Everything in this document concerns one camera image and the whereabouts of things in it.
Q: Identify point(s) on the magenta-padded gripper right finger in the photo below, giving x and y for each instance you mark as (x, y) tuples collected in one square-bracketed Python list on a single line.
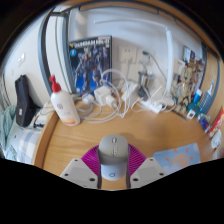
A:
[(146, 171)]

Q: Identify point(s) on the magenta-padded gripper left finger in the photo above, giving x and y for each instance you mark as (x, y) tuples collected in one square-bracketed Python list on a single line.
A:
[(80, 171)]

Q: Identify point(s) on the white computer mouse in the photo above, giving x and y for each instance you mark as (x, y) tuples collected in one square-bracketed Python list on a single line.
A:
[(113, 156)]

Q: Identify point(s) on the blue cloud print mouse pad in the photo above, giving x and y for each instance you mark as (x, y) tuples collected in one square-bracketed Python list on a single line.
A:
[(180, 158)]

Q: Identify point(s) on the plaid bed sheet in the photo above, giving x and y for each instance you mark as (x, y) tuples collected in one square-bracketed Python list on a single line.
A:
[(25, 145)]

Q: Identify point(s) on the white red-pump lotion bottle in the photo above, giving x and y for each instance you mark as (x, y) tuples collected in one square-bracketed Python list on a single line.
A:
[(65, 108)]

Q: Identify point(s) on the white power strip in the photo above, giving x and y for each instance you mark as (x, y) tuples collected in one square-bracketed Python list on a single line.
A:
[(153, 106)]

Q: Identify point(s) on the small white desk clock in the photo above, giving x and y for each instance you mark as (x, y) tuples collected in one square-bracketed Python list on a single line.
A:
[(191, 114)]

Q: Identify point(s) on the blue snack packet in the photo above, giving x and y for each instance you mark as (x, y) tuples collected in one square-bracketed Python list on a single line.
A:
[(204, 122)]

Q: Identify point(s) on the white charger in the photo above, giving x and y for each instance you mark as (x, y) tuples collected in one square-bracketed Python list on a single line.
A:
[(101, 95), (111, 101)]

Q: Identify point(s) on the teal blanket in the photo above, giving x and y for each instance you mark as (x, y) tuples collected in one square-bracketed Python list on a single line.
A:
[(6, 126)]

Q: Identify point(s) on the black bag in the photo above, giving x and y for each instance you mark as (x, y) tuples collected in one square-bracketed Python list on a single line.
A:
[(24, 100)]

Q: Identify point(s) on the blue spray bottle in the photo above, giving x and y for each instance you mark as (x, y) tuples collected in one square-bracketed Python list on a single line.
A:
[(206, 100)]

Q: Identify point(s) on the blue robot model kit box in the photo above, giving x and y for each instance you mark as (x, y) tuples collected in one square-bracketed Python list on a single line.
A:
[(88, 63)]

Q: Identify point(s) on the colourful figure box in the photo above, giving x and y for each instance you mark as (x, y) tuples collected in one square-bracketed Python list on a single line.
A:
[(193, 60)]

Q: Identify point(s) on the white wall socket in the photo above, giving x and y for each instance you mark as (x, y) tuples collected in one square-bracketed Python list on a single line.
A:
[(127, 55)]

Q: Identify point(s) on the white wall switch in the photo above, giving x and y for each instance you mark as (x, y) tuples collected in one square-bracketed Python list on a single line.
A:
[(22, 59)]

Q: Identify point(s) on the grey metal bed frame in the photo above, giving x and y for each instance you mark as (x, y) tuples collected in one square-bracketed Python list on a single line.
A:
[(42, 46)]

